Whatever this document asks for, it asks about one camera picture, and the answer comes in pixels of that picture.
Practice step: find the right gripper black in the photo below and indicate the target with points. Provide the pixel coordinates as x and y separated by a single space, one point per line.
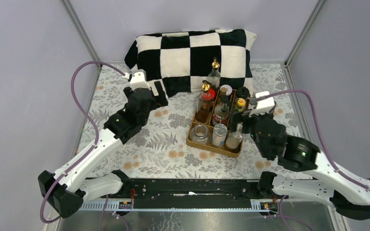
235 117

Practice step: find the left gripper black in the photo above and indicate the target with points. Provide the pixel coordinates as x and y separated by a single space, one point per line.
161 99

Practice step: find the green bottle yellow cap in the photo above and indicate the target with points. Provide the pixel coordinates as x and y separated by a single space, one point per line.
240 105

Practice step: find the clear vinegar bottle black cap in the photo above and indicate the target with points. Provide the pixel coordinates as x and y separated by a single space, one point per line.
221 111

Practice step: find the reflected jar white lid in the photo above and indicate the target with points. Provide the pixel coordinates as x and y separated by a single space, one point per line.
219 135

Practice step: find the black cap shaker bottle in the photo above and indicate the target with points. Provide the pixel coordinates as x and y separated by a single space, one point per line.
242 92

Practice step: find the woven wicker tray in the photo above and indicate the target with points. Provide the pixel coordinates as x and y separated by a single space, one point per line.
209 124

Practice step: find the small yellow oil bottle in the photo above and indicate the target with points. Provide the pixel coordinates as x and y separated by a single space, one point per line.
221 94

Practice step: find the white lid brown sauce jar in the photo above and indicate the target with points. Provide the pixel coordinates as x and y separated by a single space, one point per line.
228 89

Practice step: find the reflected cruet gold spout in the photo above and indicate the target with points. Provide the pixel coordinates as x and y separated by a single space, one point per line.
204 103

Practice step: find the red lid chili sauce jar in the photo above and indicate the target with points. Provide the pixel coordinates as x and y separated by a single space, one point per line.
212 94

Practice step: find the glass jar silver lid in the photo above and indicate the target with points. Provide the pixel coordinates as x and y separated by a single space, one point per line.
200 134

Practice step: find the glass cruet gold spout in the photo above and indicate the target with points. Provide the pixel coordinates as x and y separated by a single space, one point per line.
214 76

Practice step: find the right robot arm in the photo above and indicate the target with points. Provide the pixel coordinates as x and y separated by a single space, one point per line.
336 187

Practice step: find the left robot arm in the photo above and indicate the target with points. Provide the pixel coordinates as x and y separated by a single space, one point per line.
68 188

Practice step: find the black white checkered pillow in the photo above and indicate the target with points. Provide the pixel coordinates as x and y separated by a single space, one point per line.
182 60

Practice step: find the floral tablecloth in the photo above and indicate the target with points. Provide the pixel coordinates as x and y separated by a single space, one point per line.
159 150

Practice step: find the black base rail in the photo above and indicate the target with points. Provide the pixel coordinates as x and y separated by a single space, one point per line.
193 194

